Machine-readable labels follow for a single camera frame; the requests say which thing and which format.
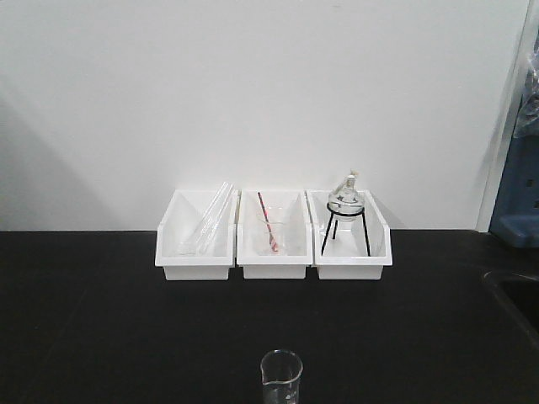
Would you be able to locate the clear glass beaker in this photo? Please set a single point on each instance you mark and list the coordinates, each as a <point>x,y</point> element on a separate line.
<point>281,372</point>

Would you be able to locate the small beaker in bin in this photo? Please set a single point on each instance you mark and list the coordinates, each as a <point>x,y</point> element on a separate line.
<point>277,219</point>

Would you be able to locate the red striped stirring rod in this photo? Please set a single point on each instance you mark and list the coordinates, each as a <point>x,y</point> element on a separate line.
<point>274,247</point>

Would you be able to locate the middle white plastic bin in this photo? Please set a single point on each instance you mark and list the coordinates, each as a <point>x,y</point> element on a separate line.
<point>299,242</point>

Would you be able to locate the white plastic bin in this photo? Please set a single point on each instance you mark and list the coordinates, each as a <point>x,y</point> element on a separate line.
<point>299,242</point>
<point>174,251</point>
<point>345,257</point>

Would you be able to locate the glass tubes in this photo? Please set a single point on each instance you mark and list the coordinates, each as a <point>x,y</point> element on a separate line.
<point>205,231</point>

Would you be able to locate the glass alcohol lamp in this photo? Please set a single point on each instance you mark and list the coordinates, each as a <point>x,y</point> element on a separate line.
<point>345,201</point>

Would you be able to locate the left white plastic bin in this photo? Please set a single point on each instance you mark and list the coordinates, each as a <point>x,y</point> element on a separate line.
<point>174,251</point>

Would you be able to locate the right white plastic bin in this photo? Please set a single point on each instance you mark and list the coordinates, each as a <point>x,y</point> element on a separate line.
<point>345,257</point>

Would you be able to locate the blue equipment at right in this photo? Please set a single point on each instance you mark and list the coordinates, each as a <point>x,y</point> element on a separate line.
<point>515,216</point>

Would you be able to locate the black sink basin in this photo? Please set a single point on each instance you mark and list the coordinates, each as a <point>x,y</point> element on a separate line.
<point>517,294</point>

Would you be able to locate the black wire tripod stand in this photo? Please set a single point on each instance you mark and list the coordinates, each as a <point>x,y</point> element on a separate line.
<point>332,225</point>

